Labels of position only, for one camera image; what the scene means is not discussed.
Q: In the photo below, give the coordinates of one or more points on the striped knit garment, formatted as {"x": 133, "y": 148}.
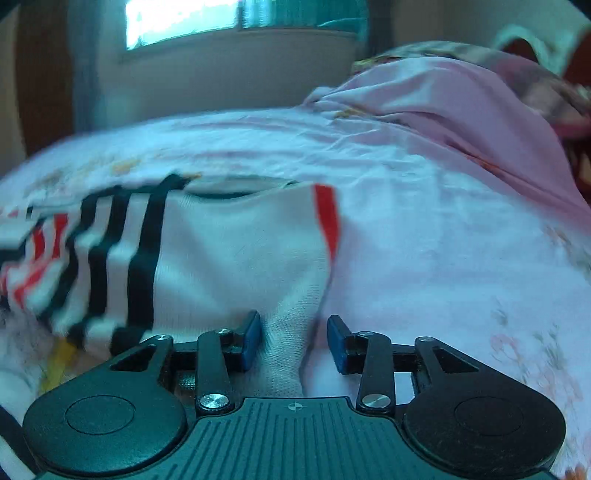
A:
{"x": 96, "y": 275}

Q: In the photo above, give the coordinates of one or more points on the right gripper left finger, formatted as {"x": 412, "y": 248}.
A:
{"x": 146, "y": 376}

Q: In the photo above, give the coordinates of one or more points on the window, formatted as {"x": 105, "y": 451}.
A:
{"x": 148, "y": 22}

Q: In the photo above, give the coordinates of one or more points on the teal curtain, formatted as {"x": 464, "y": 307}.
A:
{"x": 339, "y": 15}

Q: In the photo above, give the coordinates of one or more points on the pink blanket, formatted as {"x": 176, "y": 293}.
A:
{"x": 470, "y": 109}

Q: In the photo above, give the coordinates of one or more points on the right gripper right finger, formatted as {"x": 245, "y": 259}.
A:
{"x": 377, "y": 360}

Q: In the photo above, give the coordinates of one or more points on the red white headboard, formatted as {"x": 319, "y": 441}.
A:
{"x": 566, "y": 54}

